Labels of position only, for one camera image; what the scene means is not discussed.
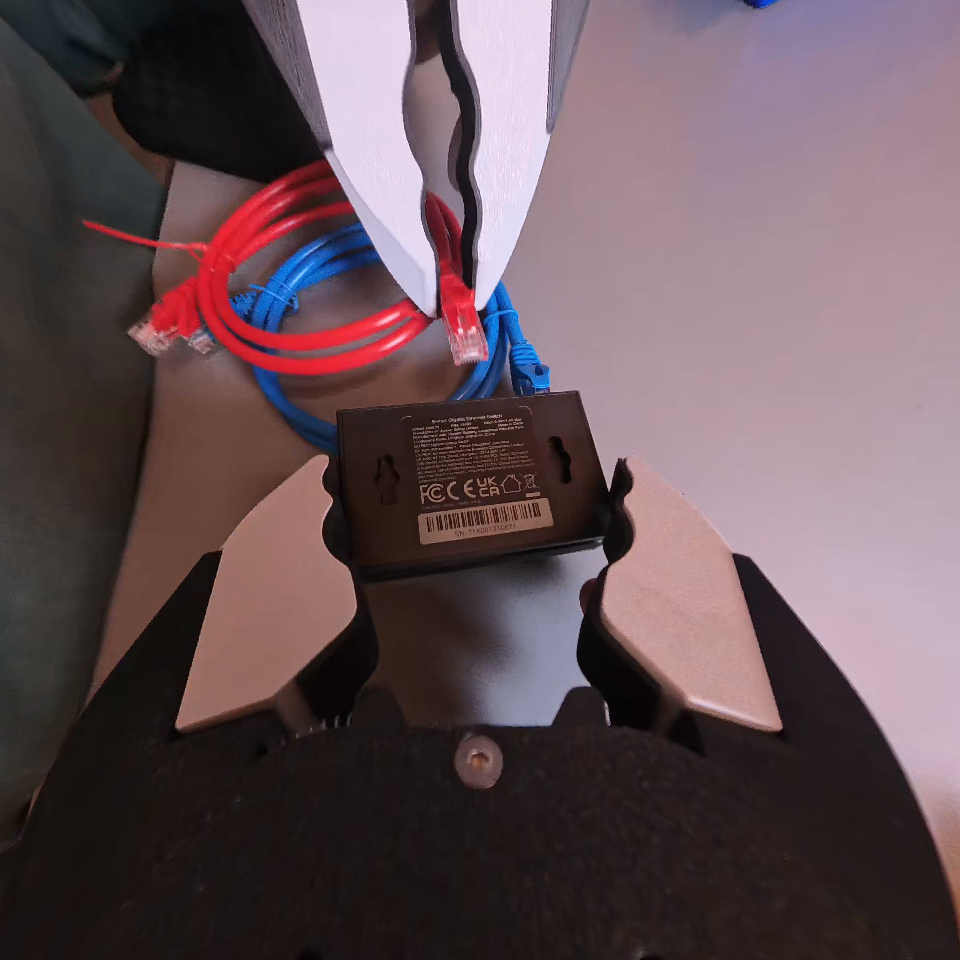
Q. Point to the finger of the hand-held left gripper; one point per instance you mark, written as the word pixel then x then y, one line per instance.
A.
pixel 514 112
pixel 367 112

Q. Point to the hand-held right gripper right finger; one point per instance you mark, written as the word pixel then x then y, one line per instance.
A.
pixel 682 600

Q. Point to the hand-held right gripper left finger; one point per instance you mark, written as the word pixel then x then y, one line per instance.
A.
pixel 255 600

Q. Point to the black ethernet switch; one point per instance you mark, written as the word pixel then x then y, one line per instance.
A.
pixel 465 480

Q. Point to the person's left forearm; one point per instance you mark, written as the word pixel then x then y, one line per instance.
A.
pixel 67 37

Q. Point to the dark cloth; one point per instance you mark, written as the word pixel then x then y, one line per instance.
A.
pixel 210 120

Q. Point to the person's teal sweater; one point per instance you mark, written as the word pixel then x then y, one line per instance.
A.
pixel 67 450

